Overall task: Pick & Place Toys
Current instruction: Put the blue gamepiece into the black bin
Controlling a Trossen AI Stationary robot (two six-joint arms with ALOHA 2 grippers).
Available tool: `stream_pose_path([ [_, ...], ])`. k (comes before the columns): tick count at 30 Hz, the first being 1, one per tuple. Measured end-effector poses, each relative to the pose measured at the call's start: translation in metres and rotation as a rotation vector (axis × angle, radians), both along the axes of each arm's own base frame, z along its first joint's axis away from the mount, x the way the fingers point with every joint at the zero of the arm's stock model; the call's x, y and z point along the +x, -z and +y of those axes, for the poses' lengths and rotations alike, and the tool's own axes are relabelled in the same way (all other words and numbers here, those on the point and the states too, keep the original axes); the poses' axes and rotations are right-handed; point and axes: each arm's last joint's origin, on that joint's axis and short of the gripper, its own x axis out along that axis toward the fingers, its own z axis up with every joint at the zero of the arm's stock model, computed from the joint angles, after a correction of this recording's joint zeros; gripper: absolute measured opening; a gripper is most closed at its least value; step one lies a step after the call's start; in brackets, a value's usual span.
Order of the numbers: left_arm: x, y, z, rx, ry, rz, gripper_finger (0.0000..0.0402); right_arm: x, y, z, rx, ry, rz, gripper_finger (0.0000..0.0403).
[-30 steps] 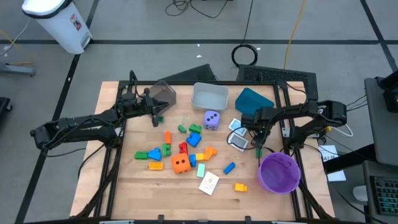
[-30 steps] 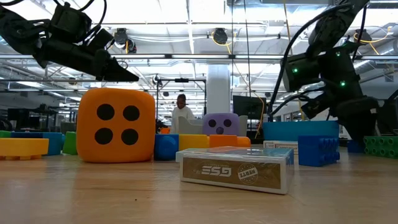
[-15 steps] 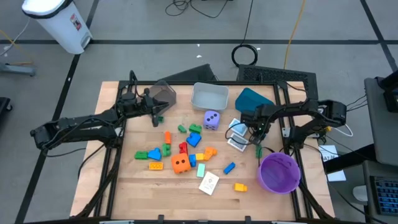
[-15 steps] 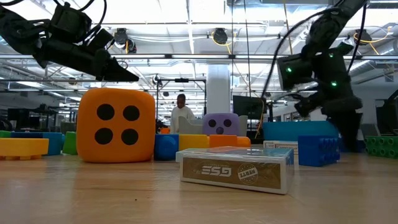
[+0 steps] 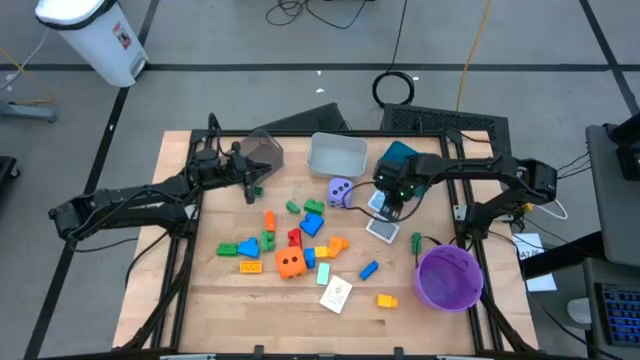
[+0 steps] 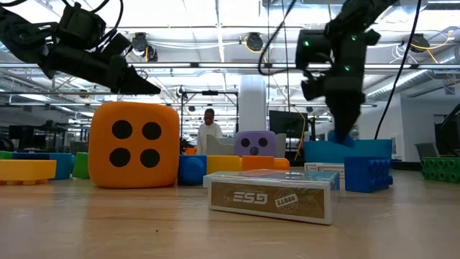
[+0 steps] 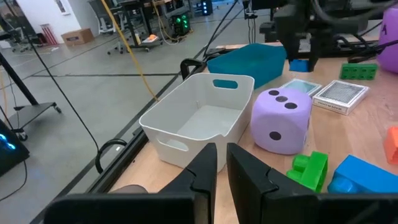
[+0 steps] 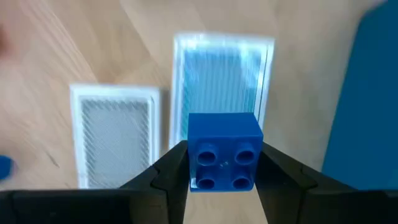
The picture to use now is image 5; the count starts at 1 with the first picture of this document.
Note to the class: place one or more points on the blue toy brick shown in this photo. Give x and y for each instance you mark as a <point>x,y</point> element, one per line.
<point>369,270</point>

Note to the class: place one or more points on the teal plastic bin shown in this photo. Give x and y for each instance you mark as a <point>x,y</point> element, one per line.
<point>400,150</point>

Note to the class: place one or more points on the orange toy block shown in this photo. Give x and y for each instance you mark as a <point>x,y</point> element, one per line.
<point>339,245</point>

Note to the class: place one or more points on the green studded toy brick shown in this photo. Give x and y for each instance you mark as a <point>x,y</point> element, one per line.
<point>416,243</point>

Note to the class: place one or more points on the black perforated case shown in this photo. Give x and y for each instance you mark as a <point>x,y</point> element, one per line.
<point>445,122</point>

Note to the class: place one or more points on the black table frame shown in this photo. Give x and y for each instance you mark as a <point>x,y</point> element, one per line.
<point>295,133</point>

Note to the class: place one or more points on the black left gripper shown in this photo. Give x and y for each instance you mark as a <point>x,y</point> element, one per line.
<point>239,167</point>

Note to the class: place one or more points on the black flat panel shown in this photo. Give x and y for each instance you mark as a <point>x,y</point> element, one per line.
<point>315,120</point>

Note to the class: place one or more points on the small green toy block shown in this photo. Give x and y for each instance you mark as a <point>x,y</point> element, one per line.
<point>258,191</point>

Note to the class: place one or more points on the gold playing card box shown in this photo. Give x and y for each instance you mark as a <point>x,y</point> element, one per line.
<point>336,295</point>

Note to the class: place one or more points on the backlit keyboard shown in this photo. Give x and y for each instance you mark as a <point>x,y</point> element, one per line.
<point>620,315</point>

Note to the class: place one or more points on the purple foam die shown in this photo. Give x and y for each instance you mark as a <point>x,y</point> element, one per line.
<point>340,186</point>

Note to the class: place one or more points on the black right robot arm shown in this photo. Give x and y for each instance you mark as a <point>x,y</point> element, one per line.
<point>475,172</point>

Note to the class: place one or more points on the orange foam die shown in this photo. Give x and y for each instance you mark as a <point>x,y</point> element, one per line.
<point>291,255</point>

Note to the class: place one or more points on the grey stand base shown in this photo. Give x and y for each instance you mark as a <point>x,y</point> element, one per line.
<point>30,112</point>

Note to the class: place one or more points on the black table clamp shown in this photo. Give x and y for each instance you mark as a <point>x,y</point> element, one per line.
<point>258,351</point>
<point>398,353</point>

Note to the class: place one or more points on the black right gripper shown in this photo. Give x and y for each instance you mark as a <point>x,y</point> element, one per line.
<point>395,180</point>

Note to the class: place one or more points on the grey side desk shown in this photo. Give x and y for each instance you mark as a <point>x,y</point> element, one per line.
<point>590,280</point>
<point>612,210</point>

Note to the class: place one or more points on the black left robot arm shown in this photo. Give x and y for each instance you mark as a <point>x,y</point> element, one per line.
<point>125,200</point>

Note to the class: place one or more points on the black desk device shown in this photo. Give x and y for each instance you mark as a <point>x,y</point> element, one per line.
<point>627,150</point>

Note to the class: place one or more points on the purple plastic bucket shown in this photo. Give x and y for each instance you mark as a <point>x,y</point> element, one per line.
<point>447,280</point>

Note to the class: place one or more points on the yellow toy block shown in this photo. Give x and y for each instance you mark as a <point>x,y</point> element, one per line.
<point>321,252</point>
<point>386,301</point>

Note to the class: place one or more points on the blue-patterned card deck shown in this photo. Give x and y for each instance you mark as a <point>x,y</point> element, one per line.
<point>376,201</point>

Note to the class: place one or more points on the grey plastic bin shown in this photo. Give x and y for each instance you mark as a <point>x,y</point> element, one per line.
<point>337,157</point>

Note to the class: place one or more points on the yellow flat toy plate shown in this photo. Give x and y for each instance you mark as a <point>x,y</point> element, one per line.
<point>251,267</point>

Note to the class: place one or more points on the white computer mouse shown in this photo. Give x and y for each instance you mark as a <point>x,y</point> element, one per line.
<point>580,311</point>

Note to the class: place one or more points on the orange toy brick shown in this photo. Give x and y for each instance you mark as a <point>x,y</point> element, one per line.
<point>270,221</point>

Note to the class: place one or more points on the yellow plug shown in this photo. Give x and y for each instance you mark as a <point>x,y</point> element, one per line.
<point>527,206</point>

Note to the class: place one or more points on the mint flat toy plate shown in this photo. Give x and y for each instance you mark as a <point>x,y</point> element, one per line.
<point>323,274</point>

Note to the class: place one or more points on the clear smoky plastic container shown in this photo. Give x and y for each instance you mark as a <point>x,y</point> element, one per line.
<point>265,150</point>

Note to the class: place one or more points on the white trash bin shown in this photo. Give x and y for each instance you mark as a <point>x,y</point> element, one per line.
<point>100,45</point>

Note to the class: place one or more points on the white paper sheet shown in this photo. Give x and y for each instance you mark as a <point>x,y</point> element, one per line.
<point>542,283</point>
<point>530,242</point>

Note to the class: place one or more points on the red toy block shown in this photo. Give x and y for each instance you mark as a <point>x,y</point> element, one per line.
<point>295,238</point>

